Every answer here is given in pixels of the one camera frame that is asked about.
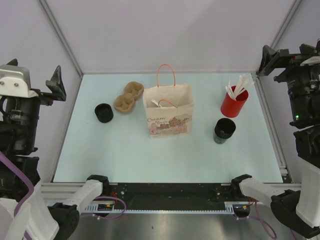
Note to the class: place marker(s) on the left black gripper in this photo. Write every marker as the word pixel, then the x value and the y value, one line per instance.
pixel 56 84

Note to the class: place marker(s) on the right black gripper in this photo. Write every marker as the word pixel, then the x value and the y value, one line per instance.
pixel 291 61

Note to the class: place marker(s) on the single white straw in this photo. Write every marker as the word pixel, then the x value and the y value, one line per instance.
pixel 157 103

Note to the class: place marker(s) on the beige paper takeout bag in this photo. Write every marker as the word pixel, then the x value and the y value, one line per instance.
pixel 175 116

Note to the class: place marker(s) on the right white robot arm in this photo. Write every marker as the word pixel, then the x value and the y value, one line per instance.
pixel 299 209

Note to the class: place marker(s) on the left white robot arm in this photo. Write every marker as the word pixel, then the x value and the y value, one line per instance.
pixel 20 182

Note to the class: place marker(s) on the white wrapped straws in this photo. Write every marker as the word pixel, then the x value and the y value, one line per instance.
pixel 242 85

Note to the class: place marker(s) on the black lid stack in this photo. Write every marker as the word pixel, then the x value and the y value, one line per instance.
pixel 104 112

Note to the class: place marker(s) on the red straw holder cup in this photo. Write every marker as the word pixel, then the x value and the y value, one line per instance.
pixel 232 107

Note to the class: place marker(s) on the stacked brown pulp carriers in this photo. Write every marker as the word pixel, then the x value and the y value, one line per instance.
pixel 125 102

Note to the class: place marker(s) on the black cup stack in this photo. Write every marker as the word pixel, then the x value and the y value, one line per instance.
pixel 223 130

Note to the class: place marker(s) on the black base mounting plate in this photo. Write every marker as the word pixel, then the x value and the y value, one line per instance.
pixel 182 193

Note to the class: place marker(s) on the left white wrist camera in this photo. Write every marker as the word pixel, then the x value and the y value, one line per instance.
pixel 15 82

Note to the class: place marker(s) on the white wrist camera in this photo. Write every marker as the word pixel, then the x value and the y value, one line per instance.
pixel 312 54
pixel 15 82

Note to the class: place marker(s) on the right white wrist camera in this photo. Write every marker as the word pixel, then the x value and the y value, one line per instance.
pixel 312 54

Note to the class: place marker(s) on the white slotted cable duct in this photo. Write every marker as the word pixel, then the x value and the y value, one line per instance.
pixel 169 207

